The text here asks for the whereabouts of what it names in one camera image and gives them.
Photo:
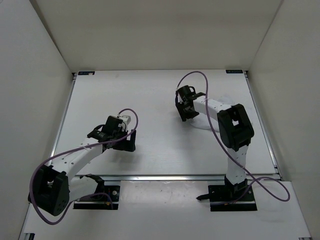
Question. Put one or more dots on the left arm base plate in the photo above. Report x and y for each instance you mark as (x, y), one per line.
(110, 201)

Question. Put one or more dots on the blue corner label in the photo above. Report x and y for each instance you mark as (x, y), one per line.
(234, 71)
(86, 73)

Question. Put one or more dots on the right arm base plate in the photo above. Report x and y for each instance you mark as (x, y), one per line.
(221, 200)

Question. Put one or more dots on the right blue corner label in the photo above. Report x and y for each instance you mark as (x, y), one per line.
(234, 71)

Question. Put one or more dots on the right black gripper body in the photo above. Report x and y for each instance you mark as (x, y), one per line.
(189, 112)

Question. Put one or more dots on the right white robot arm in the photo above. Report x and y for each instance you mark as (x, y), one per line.
(230, 121)

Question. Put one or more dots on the white skirt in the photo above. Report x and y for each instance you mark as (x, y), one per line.
(214, 107)

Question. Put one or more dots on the left blue corner label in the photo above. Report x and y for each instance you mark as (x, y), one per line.
(86, 73)

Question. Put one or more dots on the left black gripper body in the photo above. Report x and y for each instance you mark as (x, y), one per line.
(120, 134)

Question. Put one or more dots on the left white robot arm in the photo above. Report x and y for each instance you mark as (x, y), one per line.
(55, 186)

